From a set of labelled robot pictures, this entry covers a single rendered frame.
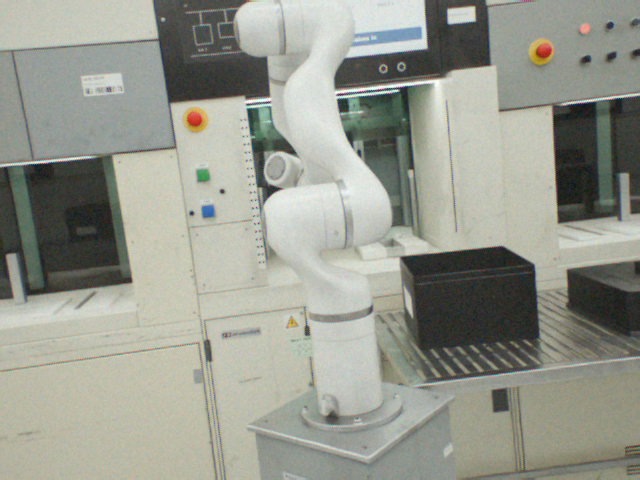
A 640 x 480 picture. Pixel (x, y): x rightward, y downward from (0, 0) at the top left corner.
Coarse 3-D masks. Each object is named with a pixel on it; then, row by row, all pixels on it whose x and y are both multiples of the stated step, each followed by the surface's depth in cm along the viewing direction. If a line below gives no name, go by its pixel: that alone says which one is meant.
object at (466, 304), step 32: (416, 256) 181; (448, 256) 181; (480, 256) 181; (512, 256) 171; (416, 288) 155; (448, 288) 155; (480, 288) 155; (512, 288) 155; (416, 320) 157; (448, 320) 156; (480, 320) 156; (512, 320) 156
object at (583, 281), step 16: (576, 272) 173; (592, 272) 171; (608, 272) 169; (624, 272) 167; (576, 288) 173; (592, 288) 165; (608, 288) 158; (624, 288) 153; (576, 304) 174; (592, 304) 166; (608, 304) 159; (624, 304) 152; (608, 320) 160; (624, 320) 153
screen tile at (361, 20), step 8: (344, 0) 184; (352, 0) 184; (360, 0) 185; (368, 0) 185; (360, 8) 185; (368, 8) 185; (360, 16) 185; (368, 16) 185; (360, 24) 185; (368, 24) 186
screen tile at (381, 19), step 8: (408, 0) 186; (416, 0) 186; (392, 8) 186; (400, 8) 186; (408, 8) 186; (416, 8) 186; (376, 16) 186; (384, 16) 186; (392, 16) 186; (400, 16) 186; (408, 16) 186; (416, 16) 187; (376, 24) 186; (384, 24) 186
